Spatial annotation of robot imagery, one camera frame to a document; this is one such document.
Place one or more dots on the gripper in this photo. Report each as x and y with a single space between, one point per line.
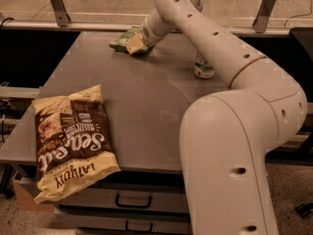
148 33

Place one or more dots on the green jalapeno chip bag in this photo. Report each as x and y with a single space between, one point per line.
120 43

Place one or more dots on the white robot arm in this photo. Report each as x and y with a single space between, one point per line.
225 136

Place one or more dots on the brown yellow multigrain chip bag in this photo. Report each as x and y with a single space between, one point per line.
73 143

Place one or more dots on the white green soda can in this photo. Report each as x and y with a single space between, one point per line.
202 68

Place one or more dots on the upper grey drawer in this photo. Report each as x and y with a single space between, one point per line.
119 197

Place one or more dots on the grey drawer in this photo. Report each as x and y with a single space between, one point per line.
119 197
127 221

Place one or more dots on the lower grey drawer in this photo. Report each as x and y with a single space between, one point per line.
127 221

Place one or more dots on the cardboard box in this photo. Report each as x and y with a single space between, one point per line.
25 200

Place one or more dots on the black caster wheel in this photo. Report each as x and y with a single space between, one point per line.
304 210

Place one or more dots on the left metal railing bracket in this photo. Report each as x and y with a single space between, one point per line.
61 15

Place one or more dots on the metal railing bracket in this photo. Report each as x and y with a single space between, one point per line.
262 18
61 15

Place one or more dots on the right metal railing bracket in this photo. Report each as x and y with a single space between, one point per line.
262 18

